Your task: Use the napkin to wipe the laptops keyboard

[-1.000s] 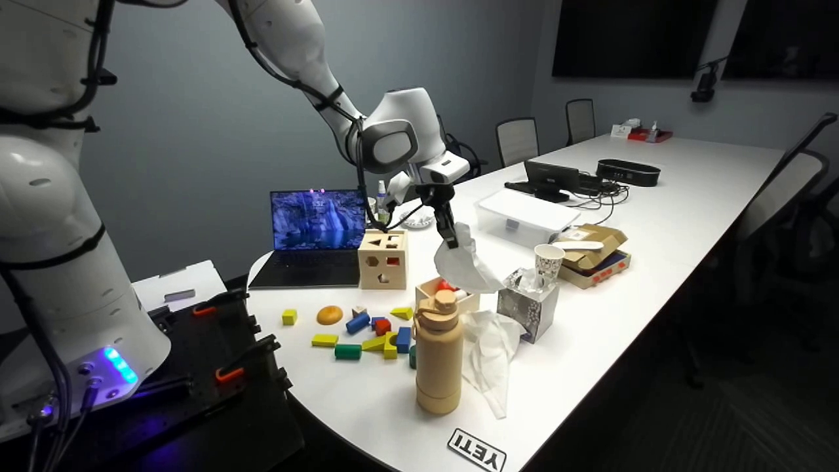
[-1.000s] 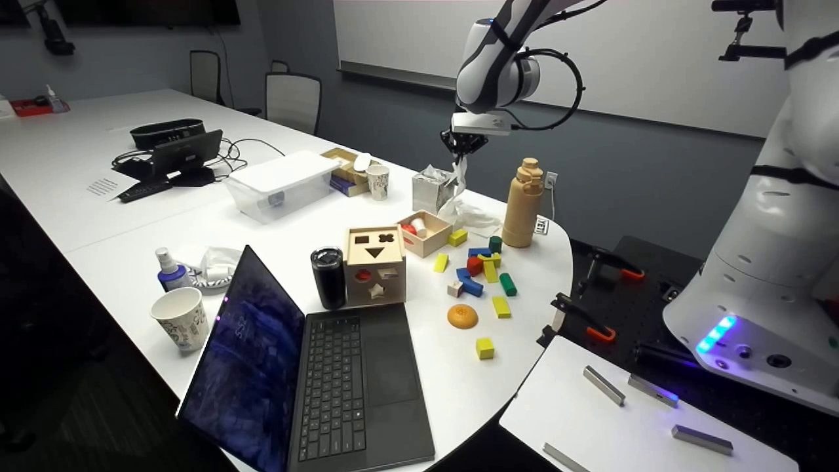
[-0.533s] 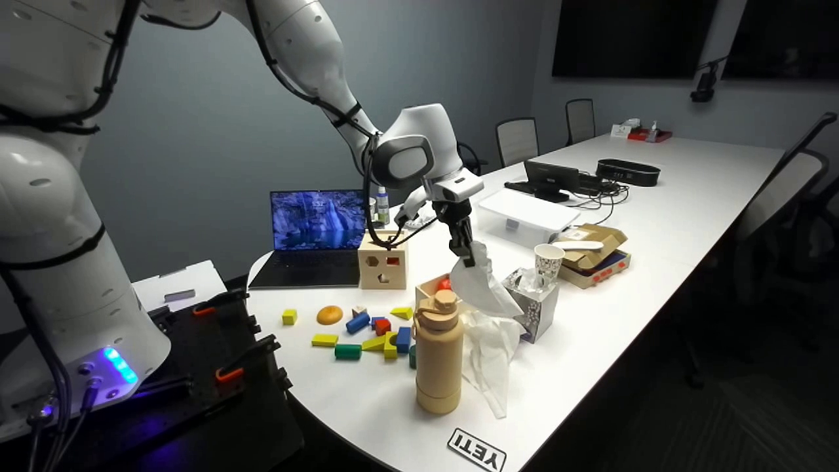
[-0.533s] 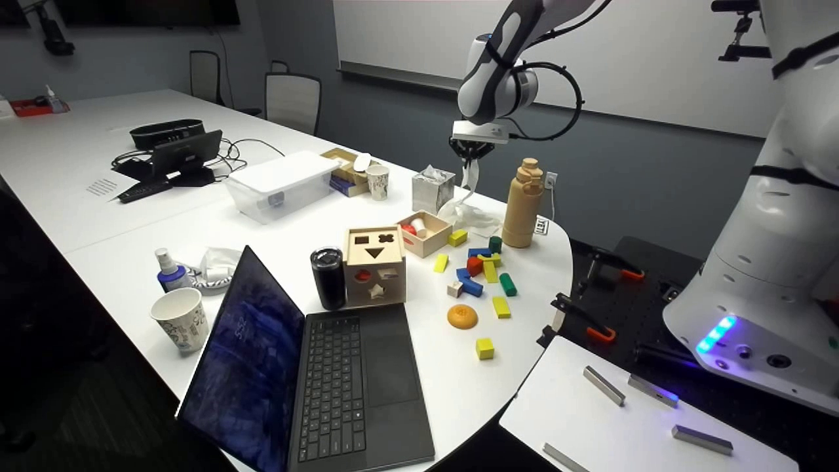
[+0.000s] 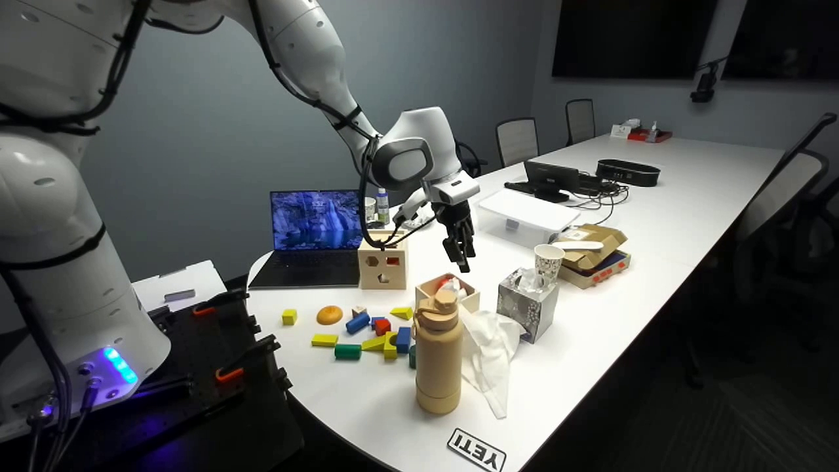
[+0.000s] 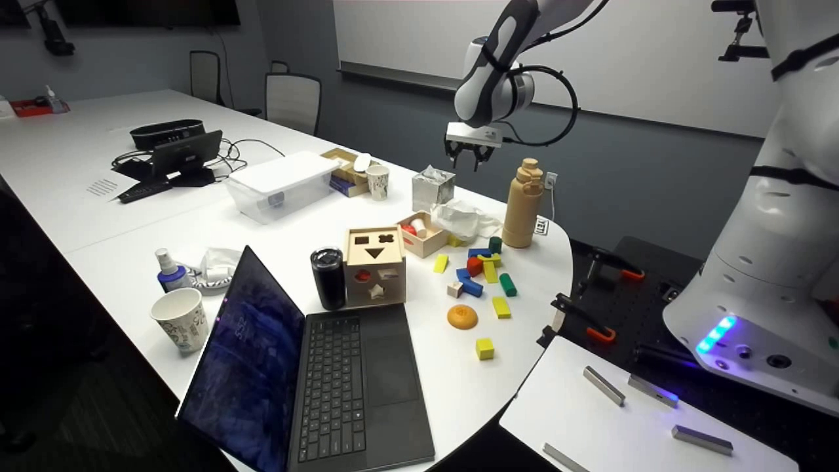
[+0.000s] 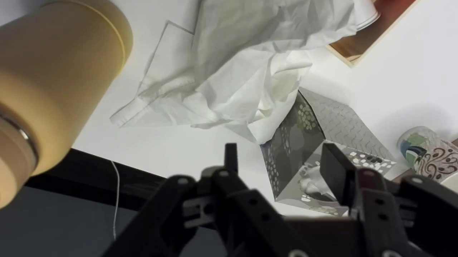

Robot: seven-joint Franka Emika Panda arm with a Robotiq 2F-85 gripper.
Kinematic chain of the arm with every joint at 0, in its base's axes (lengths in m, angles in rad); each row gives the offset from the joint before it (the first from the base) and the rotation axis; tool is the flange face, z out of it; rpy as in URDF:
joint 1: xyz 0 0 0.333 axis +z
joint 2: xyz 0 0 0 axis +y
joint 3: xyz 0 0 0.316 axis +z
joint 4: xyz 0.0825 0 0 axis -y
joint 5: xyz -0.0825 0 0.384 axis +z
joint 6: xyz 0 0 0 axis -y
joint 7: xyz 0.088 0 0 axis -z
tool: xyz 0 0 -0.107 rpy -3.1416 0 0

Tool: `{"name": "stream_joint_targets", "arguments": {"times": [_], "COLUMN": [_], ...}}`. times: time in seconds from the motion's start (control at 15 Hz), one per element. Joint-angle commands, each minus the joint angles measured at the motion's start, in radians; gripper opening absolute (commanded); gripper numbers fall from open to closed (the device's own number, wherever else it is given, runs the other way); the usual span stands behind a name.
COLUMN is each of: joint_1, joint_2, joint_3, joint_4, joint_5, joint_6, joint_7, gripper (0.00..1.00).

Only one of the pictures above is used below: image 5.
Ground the white paper sheet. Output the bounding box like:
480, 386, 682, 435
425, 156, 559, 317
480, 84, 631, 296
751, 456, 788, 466
129, 257, 230, 317

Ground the red tray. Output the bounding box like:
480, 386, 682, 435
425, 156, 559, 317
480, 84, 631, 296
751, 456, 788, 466
627, 118, 675, 148

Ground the dark office chair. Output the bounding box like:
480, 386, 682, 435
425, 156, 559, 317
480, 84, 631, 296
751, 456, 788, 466
732, 112, 839, 296

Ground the black monitor device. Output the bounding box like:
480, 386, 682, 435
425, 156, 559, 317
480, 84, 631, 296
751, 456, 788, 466
504, 161, 586, 204

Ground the small wooden box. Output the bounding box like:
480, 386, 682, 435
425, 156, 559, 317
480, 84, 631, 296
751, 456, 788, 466
410, 272, 483, 322

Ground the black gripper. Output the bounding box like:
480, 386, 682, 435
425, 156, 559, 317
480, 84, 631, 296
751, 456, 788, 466
433, 196, 480, 275

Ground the wooden shape sorter cube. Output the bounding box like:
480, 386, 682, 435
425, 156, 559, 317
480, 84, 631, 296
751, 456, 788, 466
355, 240, 410, 292

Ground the grey office chair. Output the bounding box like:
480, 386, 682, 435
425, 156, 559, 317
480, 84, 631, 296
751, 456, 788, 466
494, 115, 543, 169
563, 97, 601, 148

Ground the white flat box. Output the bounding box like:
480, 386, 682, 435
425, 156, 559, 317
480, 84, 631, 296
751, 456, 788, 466
477, 186, 585, 246

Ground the pile of white napkins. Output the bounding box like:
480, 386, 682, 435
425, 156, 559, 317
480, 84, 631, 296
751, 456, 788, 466
459, 304, 530, 426

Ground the small spray bottle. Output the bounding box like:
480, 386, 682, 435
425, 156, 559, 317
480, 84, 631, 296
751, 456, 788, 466
375, 184, 393, 228

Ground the yellow wooden block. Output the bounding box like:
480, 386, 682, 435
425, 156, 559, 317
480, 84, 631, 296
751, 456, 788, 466
361, 333, 400, 361

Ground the black laptop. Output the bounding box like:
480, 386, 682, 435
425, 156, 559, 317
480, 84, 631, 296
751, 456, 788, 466
247, 186, 368, 295

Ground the open cardboard box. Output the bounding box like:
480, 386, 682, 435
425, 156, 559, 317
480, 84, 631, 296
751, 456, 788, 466
556, 224, 631, 275

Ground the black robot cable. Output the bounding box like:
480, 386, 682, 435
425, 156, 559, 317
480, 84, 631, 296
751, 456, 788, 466
0, 266, 76, 472

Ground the black backpack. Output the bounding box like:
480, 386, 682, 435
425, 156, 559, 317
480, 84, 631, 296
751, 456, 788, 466
454, 141, 485, 181

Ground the white paper cup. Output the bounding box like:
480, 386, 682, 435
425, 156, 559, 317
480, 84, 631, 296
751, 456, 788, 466
532, 241, 569, 288

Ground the flat red printed box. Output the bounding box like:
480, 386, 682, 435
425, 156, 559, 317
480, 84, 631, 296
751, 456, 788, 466
559, 250, 633, 292

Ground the tan water bottle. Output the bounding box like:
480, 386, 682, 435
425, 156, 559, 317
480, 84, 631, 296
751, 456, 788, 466
410, 288, 467, 419

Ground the white napkin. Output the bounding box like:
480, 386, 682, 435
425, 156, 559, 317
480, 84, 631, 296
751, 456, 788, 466
421, 272, 473, 304

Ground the large black wall screen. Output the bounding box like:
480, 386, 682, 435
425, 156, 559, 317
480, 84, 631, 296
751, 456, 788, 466
720, 0, 839, 84
551, 0, 720, 81

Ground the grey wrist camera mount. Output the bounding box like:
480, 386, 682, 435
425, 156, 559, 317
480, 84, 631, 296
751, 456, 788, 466
425, 171, 483, 211

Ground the black table cable bundle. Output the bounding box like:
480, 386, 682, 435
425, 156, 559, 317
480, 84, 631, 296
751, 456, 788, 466
572, 179, 633, 219

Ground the black robot cart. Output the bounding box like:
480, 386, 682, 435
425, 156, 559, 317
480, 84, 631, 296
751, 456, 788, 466
0, 282, 310, 472

